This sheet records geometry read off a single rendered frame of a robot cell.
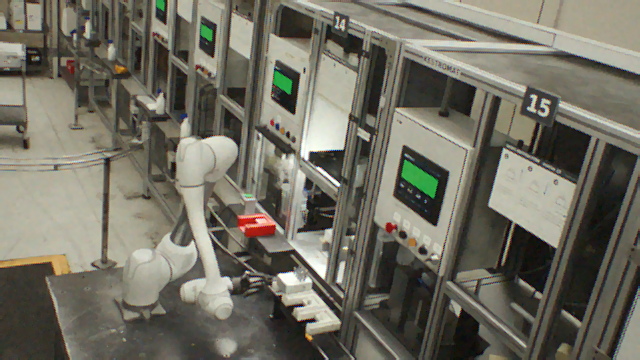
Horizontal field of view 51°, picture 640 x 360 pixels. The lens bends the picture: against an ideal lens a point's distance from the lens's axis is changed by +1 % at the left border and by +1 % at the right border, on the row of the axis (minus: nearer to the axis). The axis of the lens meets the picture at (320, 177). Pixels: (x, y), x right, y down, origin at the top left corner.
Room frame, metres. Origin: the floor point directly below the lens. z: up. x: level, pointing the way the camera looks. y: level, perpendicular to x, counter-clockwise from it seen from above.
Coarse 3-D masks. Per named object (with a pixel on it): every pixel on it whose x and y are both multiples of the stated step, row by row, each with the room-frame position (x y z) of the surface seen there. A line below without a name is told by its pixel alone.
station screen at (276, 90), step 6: (276, 66) 3.15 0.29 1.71; (282, 72) 3.09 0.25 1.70; (288, 78) 3.03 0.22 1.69; (276, 90) 3.12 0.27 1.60; (282, 90) 3.07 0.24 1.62; (276, 96) 3.12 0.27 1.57; (282, 96) 3.06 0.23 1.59; (288, 96) 3.01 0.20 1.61; (282, 102) 3.06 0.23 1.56; (288, 102) 3.01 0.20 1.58; (288, 108) 3.00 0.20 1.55
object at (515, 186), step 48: (432, 96) 2.24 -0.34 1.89; (480, 96) 2.05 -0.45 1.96; (528, 144) 1.85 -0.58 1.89; (576, 144) 1.72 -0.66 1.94; (480, 192) 1.97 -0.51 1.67; (528, 192) 1.81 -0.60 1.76; (624, 192) 1.57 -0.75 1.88; (384, 240) 2.33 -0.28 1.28; (480, 240) 1.92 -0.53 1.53; (528, 240) 1.77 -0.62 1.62; (384, 288) 2.28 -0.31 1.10; (432, 288) 2.06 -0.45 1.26; (480, 288) 1.88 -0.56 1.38; (528, 288) 1.73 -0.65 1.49; (576, 288) 1.61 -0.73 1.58; (384, 336) 2.23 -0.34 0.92; (528, 336) 1.69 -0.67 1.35; (576, 336) 1.57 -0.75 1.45
